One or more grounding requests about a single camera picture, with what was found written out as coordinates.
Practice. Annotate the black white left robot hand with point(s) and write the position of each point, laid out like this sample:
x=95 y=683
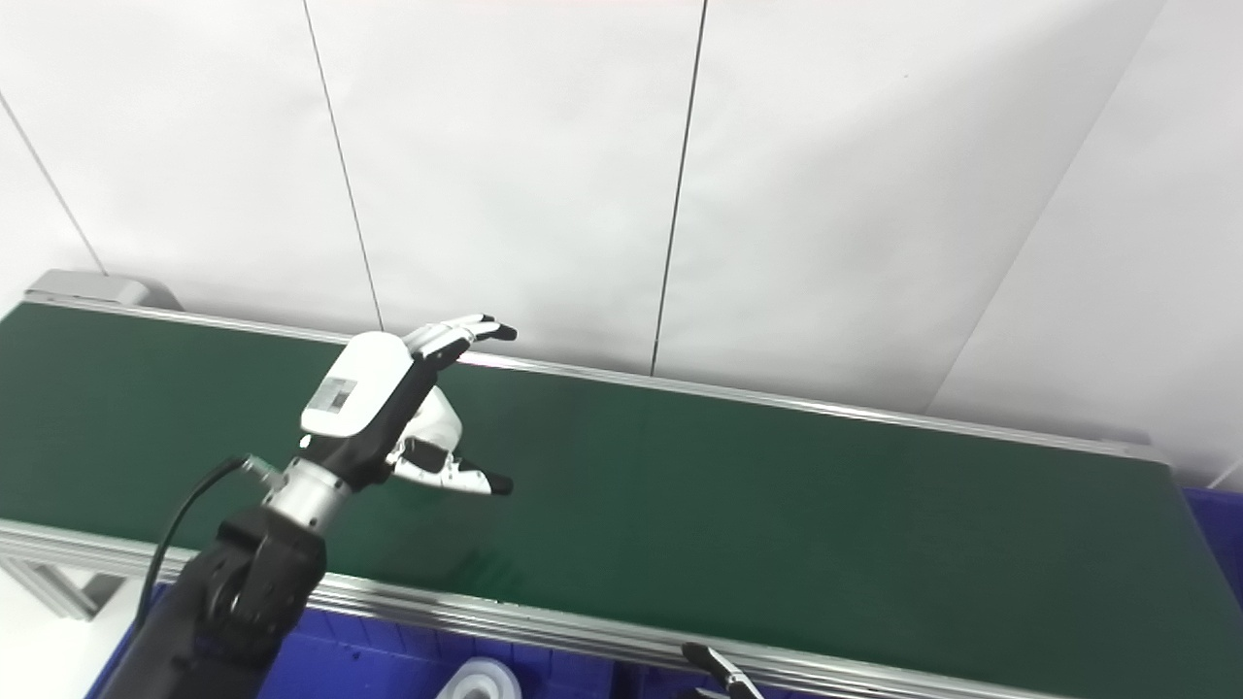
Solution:
x=359 y=388

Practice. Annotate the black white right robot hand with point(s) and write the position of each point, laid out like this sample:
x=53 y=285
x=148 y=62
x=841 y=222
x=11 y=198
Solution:
x=723 y=680

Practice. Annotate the white cylindrical two-hole part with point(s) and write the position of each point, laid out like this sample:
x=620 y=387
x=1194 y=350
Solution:
x=500 y=675
x=439 y=417

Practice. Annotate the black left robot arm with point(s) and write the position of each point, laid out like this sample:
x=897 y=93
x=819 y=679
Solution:
x=243 y=592

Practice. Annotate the green conveyor belt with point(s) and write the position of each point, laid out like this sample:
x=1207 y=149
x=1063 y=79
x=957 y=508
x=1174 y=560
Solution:
x=486 y=616
x=777 y=505

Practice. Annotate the grey conveyor motor housing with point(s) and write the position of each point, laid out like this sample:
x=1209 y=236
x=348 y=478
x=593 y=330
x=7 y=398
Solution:
x=87 y=288

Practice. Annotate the grey conveyor support leg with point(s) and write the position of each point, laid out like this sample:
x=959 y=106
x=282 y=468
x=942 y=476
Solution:
x=58 y=587

